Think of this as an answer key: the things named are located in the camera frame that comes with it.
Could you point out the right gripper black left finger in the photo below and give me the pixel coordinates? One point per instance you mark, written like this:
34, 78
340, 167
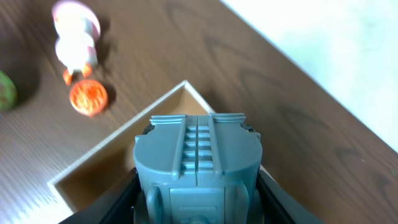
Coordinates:
116, 205

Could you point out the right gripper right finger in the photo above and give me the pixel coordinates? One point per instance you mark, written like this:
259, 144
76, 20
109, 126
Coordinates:
278, 206

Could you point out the yellow grey toy truck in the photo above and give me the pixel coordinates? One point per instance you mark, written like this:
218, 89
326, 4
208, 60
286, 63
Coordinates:
198, 169

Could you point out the green patterned ball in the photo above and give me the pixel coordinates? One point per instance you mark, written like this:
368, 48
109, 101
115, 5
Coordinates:
8, 93

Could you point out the white pink duck toy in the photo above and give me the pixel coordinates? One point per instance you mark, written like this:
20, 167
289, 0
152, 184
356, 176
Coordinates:
78, 30

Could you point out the white cardboard box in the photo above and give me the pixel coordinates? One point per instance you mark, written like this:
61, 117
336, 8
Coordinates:
88, 178

